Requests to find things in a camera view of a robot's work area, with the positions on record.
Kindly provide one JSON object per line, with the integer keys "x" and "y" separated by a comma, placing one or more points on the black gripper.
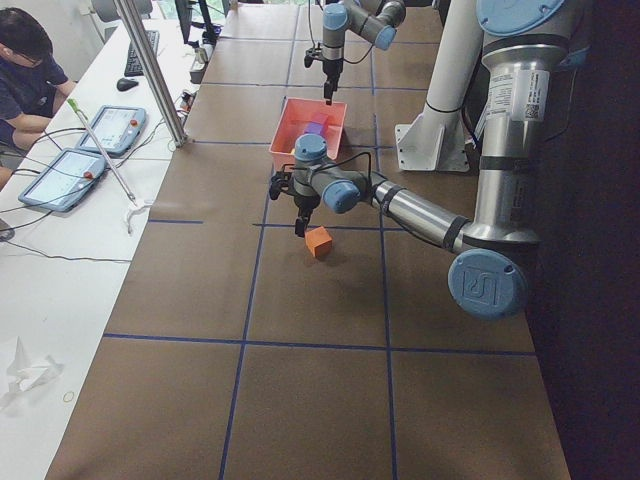
{"x": 304, "y": 202}
{"x": 330, "y": 70}

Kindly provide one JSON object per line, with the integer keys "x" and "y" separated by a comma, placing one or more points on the orange foam block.
{"x": 318, "y": 241}

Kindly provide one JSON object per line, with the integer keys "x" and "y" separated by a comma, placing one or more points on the purple foam block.
{"x": 317, "y": 128}

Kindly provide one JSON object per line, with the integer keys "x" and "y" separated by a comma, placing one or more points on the pink foam block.
{"x": 320, "y": 118}

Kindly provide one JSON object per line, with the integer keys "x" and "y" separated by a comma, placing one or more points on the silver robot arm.
{"x": 376, "y": 22}
{"x": 521, "y": 44}

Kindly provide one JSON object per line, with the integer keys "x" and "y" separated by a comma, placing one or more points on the pink plastic bin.
{"x": 296, "y": 114}

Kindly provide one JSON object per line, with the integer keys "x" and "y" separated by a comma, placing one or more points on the far teach pendant tablet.
{"x": 117, "y": 127}

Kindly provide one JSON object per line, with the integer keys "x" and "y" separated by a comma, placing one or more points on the teach pendant tablet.
{"x": 63, "y": 184}
{"x": 117, "y": 127}

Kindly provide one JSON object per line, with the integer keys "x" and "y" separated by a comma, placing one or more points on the black computer mouse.
{"x": 126, "y": 84}

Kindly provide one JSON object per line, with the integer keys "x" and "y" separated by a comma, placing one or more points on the near teach pendant tablet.
{"x": 63, "y": 184}

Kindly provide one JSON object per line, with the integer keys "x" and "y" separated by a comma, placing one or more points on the metal rod with green tip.
{"x": 82, "y": 117}

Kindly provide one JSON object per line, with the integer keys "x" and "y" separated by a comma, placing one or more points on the seated person in navy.
{"x": 33, "y": 85}

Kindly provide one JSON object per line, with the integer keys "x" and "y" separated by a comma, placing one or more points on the crumpled white paper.
{"x": 20, "y": 374}

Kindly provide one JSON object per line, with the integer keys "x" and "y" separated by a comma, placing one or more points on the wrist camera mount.
{"x": 282, "y": 182}
{"x": 313, "y": 54}

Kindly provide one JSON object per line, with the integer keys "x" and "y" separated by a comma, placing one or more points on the white pedestal column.
{"x": 435, "y": 140}

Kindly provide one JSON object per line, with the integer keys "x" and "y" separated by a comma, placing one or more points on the aluminium frame post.
{"x": 130, "y": 17}

